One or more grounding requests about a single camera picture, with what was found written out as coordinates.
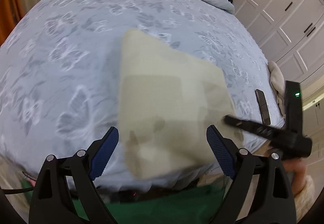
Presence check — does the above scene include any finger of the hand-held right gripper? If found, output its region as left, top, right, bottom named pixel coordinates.
left=225, top=116, right=287, bottom=144

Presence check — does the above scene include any black cable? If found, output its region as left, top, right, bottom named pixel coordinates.
left=0, top=187, right=35, bottom=195

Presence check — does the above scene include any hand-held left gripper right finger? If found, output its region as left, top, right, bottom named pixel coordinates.
left=206, top=125, right=296, bottom=224

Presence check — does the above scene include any orange curtain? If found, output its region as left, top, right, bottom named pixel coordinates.
left=0, top=0, right=28, bottom=44

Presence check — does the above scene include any black smartphone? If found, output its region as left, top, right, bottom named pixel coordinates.
left=255, top=89, right=271, bottom=125

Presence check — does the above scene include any green garment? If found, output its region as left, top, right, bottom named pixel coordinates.
left=21, top=178, right=228, bottom=224

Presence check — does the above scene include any person's right hand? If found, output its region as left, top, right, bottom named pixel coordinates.
left=282, top=158, right=308, bottom=184

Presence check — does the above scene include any bed with butterfly bedsheet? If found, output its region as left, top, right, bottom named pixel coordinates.
left=0, top=0, right=288, bottom=196

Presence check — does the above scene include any black waist device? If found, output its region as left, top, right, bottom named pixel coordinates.
left=96, top=183, right=203, bottom=202

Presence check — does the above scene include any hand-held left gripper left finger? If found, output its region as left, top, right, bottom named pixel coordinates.
left=29, top=126, right=119, bottom=224

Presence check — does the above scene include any white wardrobe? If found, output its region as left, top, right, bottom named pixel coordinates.
left=224, top=0, right=324, bottom=138

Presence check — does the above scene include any beige towel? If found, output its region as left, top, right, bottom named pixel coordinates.
left=268, top=60, right=288, bottom=118

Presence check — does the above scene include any cream knit cardigan sweater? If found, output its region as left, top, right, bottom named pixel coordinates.
left=119, top=29, right=245, bottom=181

